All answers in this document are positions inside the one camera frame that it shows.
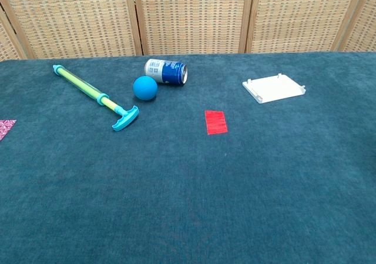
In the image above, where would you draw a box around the red block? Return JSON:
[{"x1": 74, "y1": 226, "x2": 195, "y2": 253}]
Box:
[{"x1": 204, "y1": 110, "x2": 229, "y2": 135}]

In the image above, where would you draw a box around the blue rubber ball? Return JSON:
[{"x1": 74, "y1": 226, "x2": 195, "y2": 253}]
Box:
[{"x1": 133, "y1": 75, "x2": 159, "y2": 101}]

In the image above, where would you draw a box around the blue and white drink can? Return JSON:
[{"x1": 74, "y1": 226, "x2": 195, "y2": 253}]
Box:
[{"x1": 144, "y1": 58, "x2": 188, "y2": 86}]

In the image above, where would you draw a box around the blue felt table cover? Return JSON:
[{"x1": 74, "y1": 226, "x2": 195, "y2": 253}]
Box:
[{"x1": 0, "y1": 51, "x2": 376, "y2": 264}]

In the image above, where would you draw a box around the white square plastic lid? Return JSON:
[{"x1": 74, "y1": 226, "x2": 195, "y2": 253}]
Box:
[{"x1": 242, "y1": 73, "x2": 307, "y2": 104}]

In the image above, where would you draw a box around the woven bamboo folding screen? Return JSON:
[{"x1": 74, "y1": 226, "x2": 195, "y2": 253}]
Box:
[{"x1": 0, "y1": 0, "x2": 376, "y2": 61}]

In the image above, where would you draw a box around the green toy water pump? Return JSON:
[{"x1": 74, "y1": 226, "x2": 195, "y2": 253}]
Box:
[{"x1": 52, "y1": 64, "x2": 140, "y2": 132}]

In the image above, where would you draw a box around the pink patterned card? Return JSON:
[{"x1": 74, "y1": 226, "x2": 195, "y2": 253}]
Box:
[{"x1": 0, "y1": 119, "x2": 17, "y2": 142}]

